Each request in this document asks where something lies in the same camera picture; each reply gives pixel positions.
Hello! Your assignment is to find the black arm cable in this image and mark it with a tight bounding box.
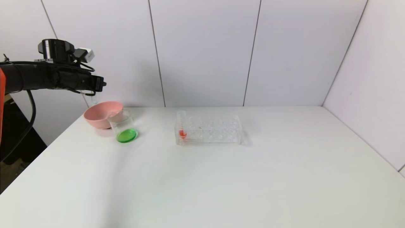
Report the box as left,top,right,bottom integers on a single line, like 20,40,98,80
0,54,96,162

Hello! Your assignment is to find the black bulky object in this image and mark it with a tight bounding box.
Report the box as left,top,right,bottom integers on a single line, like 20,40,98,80
3,101,48,166

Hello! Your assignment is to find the pink bowl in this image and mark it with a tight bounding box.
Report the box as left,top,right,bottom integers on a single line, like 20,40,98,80
84,101,124,130

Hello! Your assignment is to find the test tube with red pigment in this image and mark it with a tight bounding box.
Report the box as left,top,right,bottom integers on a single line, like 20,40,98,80
177,110,188,139

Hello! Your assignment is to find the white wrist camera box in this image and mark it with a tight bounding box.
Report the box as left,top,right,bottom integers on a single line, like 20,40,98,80
76,48,95,63

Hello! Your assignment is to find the clear acrylic test tube rack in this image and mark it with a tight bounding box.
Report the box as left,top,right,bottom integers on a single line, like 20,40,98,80
175,113,243,145

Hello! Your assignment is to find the clear glass beaker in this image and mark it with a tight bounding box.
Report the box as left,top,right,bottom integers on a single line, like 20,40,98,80
108,111,139,144

